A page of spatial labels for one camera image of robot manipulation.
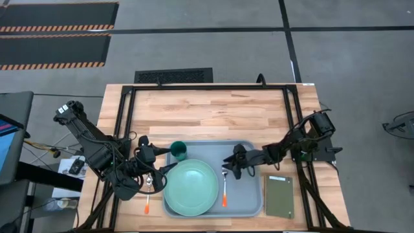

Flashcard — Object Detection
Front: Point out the clear plastic bottle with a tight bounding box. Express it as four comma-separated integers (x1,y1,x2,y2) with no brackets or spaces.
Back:
43,197,79,212

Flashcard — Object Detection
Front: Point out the spoon with orange handle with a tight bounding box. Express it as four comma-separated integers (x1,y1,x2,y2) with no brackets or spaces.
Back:
144,174,154,215

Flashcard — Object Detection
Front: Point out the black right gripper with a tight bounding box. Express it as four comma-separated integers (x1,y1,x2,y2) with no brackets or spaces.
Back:
221,143,257,181

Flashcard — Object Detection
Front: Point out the white paper sheet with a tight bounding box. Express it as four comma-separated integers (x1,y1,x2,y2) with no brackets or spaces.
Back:
51,155,87,199

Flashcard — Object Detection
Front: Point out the black side desk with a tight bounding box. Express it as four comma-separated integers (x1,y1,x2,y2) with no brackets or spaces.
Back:
15,161,84,192

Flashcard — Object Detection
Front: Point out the fork with orange handle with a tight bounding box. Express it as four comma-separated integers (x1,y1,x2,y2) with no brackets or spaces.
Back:
221,167,229,208

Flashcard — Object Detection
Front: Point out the computer monitor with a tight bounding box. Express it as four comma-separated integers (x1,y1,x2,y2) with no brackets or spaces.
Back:
0,113,26,186

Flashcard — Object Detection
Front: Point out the grey plastic tray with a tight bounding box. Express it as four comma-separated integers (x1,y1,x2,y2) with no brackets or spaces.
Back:
162,139,264,219

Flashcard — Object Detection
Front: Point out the mint green plate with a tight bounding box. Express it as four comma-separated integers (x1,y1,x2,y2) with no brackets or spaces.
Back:
163,159,220,217

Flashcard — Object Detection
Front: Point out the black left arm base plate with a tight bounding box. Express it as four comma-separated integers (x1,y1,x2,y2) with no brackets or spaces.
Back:
83,142,131,164

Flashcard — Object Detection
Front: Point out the black handheld controller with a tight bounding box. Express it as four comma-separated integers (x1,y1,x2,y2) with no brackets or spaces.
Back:
68,157,86,176

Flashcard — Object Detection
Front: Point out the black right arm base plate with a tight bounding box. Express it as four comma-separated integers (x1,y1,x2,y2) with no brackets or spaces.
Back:
290,129,343,162

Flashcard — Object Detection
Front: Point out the dark green cup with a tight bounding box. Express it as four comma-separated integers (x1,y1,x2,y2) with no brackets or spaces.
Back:
169,140,188,162

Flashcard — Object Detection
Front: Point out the black floor vent grille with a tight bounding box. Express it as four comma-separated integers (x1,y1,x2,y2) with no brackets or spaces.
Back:
134,67,214,84

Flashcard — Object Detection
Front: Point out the olive green notebook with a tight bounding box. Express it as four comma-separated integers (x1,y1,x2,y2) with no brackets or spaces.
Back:
265,175,296,219

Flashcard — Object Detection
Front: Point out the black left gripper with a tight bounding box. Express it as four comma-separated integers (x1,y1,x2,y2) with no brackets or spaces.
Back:
134,135,179,177

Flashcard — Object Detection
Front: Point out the black mat with hazard stripes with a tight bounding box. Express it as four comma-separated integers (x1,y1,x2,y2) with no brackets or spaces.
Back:
0,32,113,71
0,2,120,33

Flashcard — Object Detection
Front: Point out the grey stand with cables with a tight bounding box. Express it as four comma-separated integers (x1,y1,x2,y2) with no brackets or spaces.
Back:
382,111,414,140

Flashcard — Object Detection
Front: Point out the black aluminium table frame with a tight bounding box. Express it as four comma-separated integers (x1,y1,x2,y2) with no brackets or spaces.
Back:
73,82,354,233

